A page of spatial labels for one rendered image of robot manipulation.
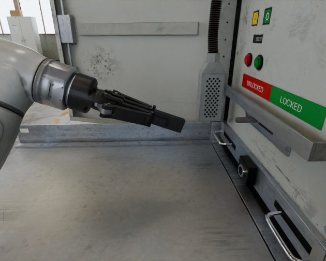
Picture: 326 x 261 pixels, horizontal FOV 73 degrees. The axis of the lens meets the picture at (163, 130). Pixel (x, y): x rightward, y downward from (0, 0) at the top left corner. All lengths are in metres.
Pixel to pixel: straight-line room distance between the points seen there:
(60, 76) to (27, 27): 11.46
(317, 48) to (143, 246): 0.43
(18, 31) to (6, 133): 11.66
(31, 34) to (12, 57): 11.38
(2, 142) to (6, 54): 0.15
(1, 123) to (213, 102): 0.52
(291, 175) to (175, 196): 0.25
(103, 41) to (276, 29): 0.64
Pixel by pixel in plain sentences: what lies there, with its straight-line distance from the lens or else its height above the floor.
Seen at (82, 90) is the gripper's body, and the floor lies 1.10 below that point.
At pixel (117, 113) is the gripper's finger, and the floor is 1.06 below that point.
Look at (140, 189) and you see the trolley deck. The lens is 0.57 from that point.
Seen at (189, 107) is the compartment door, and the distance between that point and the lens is 0.88.
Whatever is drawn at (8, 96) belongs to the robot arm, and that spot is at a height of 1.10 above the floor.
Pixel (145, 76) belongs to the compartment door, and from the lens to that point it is 0.90.
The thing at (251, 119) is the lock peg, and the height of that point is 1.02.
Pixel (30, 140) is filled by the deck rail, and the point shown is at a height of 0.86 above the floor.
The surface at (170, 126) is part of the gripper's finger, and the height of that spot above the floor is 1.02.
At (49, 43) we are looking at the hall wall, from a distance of 12.46.
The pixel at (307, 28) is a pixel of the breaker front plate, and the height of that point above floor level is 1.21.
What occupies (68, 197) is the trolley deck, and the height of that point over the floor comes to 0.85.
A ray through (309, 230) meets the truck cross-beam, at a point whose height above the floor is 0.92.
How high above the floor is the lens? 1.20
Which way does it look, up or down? 23 degrees down
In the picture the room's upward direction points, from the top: straight up
